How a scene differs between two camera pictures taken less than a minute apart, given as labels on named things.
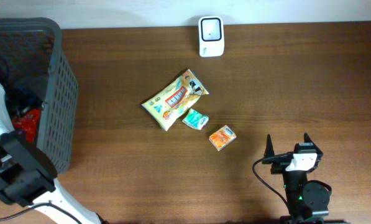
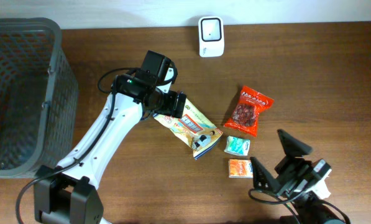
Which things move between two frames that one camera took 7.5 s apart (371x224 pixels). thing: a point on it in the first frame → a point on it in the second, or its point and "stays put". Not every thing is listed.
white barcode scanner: (211, 36) stays put
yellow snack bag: (166, 104) → (198, 132)
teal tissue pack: (195, 119) → (237, 145)
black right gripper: (278, 158) → (286, 174)
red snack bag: (28, 121) → (245, 117)
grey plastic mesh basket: (25, 58) stays put
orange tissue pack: (222, 137) → (240, 168)
